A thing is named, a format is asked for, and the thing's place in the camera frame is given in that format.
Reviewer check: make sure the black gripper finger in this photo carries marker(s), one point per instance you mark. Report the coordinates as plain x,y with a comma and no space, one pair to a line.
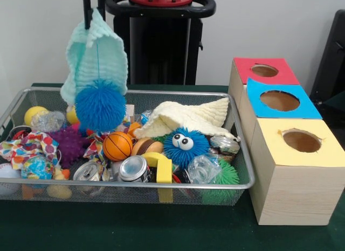
86,8
102,5

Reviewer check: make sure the mint green waffle cloth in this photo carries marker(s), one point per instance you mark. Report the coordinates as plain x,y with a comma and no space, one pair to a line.
102,59

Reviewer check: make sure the blue spiky ball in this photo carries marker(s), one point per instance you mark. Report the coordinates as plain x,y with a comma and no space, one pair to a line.
100,108

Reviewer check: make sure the cream yellow waffle cloth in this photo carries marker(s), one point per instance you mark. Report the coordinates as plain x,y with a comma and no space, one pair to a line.
188,119

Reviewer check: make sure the wooden box with three holes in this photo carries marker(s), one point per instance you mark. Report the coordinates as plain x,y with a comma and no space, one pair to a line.
296,191

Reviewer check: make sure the yellow ball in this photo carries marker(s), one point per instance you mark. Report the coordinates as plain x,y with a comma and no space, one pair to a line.
33,113

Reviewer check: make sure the purple spiky ball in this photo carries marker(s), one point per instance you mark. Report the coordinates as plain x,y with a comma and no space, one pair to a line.
69,147

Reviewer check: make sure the small orange basketball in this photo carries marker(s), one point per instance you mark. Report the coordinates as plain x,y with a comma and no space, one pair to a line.
117,146

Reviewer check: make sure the silver metal can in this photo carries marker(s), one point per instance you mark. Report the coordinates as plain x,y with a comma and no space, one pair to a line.
132,169

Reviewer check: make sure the blue fuzzy ball with eyes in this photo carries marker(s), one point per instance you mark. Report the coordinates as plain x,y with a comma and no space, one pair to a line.
186,153

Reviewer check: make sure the yellow plastic block toy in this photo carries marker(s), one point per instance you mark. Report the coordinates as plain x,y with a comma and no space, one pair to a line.
163,169

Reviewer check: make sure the green spiky ball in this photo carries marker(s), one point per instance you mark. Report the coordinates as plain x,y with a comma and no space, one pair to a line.
226,175

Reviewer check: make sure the dark green table cloth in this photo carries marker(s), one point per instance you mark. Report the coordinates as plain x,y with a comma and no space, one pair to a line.
135,229

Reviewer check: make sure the black chair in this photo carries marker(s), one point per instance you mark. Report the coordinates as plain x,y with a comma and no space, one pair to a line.
331,56

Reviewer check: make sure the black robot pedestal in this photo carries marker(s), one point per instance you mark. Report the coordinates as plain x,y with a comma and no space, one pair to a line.
161,46

